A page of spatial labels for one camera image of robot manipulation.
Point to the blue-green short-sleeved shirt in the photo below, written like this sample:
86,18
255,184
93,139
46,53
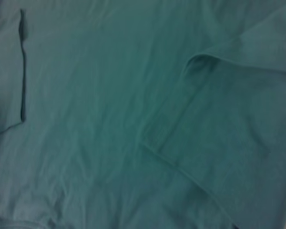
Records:
133,119

